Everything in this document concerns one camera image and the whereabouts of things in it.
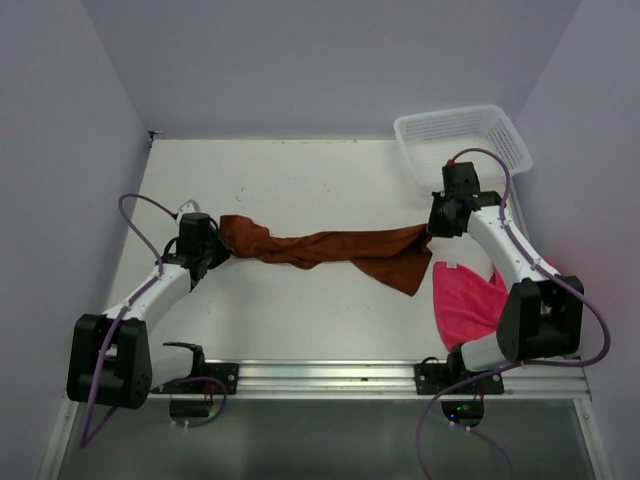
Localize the pink towel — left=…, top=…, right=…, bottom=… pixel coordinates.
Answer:
left=432, top=261, right=508, bottom=352

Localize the aluminium mounting rail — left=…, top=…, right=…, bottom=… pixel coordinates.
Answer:
left=147, top=360, right=590, bottom=399

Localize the brown towel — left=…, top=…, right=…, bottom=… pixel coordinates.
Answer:
left=220, top=215, right=433, bottom=296

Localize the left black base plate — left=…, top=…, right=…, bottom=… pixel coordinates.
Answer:
left=195, top=362, right=239, bottom=396

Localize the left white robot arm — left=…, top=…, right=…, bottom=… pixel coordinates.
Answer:
left=66, top=213, right=231, bottom=409

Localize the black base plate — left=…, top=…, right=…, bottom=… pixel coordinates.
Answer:
left=195, top=362, right=239, bottom=396
left=413, top=360, right=505, bottom=395

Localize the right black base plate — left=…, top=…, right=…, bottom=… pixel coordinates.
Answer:
left=413, top=360, right=505, bottom=395

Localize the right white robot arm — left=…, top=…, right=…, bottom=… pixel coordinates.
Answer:
left=427, top=161, right=582, bottom=393

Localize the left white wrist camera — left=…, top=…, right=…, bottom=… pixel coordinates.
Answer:
left=176, top=199, right=201, bottom=217

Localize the white plastic basket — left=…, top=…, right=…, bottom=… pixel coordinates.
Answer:
left=393, top=104, right=533, bottom=197

